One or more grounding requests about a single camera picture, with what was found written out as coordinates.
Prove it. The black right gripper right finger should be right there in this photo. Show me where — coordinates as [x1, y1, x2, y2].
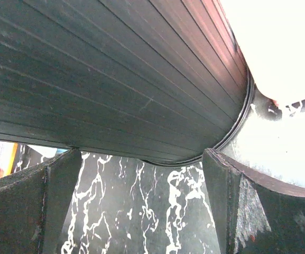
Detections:
[202, 149, 305, 253]

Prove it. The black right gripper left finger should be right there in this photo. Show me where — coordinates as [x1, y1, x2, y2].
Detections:
[0, 149, 82, 253]

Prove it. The large black ribbed bin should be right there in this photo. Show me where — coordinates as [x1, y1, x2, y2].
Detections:
[0, 1, 254, 167]

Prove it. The pink perforated basket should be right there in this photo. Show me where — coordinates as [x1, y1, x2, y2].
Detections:
[221, 1, 305, 105]

